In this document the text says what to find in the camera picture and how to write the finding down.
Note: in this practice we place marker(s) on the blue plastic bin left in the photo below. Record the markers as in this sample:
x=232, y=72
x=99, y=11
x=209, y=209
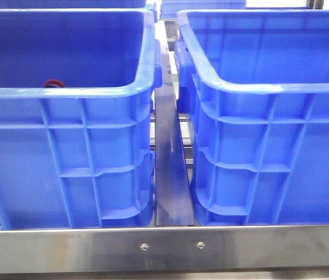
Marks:
x=77, y=156

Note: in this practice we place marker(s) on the blue plastic bin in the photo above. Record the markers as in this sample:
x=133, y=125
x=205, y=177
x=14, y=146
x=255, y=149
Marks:
x=77, y=156
x=259, y=115

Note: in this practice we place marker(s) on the blue bin rear left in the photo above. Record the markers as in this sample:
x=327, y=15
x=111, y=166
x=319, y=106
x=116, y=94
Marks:
x=55, y=4

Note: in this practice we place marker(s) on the red mushroom push button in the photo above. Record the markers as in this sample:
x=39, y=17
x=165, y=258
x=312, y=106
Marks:
x=54, y=83

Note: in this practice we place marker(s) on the blue plastic bin right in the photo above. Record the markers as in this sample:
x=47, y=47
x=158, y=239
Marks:
x=259, y=115

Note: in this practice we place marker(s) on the blue bin rear right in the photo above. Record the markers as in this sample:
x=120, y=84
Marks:
x=169, y=9

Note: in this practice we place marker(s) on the stainless steel front rail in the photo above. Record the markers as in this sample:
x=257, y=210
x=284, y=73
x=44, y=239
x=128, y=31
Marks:
x=193, y=248

